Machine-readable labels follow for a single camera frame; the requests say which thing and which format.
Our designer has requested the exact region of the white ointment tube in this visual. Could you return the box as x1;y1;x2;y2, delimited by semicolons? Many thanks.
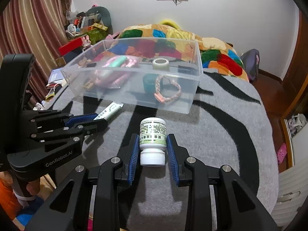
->
93;102;124;121

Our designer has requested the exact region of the white medicine bottle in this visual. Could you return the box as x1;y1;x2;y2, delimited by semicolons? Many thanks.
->
139;117;167;167

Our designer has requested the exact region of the pink jump rope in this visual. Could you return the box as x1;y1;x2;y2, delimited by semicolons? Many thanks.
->
94;55;140;88

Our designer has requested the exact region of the pink braided rope ring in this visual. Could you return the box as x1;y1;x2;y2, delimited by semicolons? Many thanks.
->
153;74;182;104

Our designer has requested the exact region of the blue tape roll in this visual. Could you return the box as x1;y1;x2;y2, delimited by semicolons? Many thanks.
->
142;74;158;94

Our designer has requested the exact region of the left hand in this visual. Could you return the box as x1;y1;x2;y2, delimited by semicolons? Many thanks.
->
1;172;40;206

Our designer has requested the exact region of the blue notebook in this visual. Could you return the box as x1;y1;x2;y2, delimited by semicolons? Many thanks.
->
48;68;64;84

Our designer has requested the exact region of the grey black blanket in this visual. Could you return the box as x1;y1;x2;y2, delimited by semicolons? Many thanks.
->
55;73;278;230

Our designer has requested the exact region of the red box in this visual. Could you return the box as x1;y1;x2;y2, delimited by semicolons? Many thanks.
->
59;37;83;56

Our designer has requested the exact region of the pink rabbit toy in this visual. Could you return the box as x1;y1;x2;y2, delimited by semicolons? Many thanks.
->
81;35;92;51

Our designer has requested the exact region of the clear plastic storage bin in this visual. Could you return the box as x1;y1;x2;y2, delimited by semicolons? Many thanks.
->
62;39;202;114

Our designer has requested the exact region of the clear tape roll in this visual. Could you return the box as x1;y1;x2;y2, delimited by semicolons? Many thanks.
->
152;58;170;71

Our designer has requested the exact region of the cluttered bedside table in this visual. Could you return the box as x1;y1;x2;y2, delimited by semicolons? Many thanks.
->
56;5;113;67

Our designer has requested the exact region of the colourful patchwork quilt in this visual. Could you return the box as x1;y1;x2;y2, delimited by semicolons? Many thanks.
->
102;24;249;81

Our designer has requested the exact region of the striped red curtain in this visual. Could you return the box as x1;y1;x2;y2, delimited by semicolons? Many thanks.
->
1;0;72;102

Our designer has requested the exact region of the pink croc shoe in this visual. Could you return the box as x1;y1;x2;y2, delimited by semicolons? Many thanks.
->
276;143;287;165

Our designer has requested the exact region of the purple backpack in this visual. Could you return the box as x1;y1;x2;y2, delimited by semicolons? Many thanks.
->
240;49;260;83

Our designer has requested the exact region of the yellow pillow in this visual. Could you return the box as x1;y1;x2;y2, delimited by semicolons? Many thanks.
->
159;19;180;30

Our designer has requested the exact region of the white drawer cabinet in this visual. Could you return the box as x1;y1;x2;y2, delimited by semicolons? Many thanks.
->
271;160;307;229

